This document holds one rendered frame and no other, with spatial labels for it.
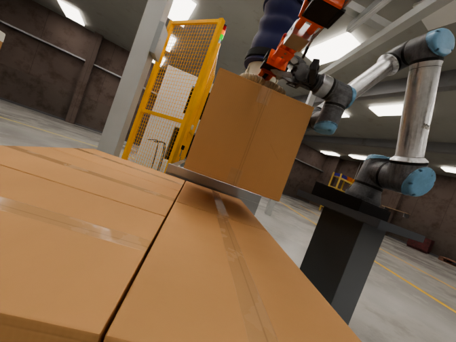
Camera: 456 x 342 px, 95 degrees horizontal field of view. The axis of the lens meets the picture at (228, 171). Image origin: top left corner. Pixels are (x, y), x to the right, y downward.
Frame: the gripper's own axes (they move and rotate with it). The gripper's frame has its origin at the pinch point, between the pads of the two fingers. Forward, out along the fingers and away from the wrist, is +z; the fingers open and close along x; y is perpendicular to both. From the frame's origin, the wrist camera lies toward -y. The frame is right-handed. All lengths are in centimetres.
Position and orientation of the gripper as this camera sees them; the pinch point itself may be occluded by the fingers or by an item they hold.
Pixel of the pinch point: (277, 61)
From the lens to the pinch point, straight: 97.0
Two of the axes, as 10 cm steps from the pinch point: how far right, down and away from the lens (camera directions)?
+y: -1.3, -0.9, 9.9
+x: 3.5, -9.4, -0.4
